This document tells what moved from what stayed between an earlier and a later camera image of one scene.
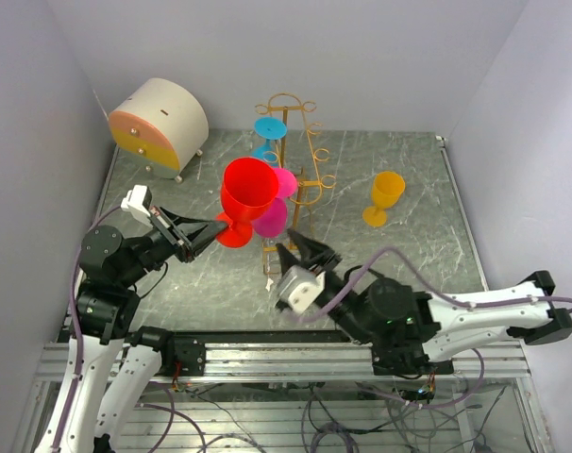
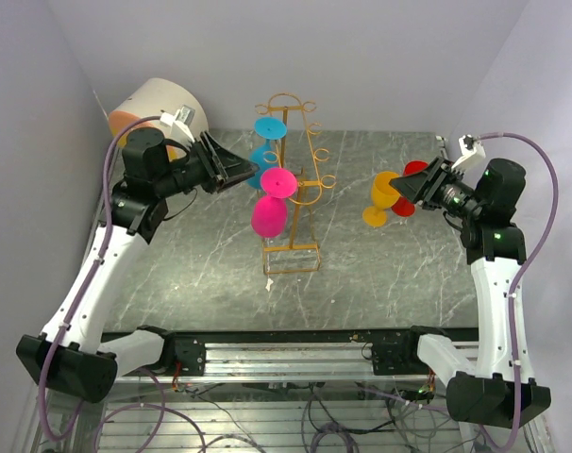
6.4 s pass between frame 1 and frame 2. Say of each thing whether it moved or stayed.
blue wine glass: stayed
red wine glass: moved
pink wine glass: stayed
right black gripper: moved
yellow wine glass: stayed
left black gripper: moved
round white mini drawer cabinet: stayed
